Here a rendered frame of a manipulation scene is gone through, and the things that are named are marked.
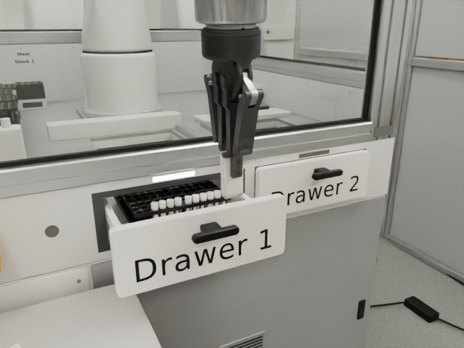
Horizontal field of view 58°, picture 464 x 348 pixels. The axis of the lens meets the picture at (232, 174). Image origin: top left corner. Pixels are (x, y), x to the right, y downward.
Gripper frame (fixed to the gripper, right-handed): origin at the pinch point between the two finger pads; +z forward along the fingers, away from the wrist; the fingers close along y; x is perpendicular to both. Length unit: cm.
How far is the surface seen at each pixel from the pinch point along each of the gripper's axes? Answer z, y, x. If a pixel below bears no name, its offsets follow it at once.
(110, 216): 10.3, 14.4, 15.5
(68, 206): 8.3, 17.3, 21.6
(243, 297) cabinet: 38.2, 14.9, -10.2
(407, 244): 108, 81, -151
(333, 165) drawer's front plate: 10.8, 14.9, -32.2
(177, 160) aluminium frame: 4.0, 17.8, 2.0
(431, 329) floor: 107, 30, -108
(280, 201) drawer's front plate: 7.8, 1.8, -10.0
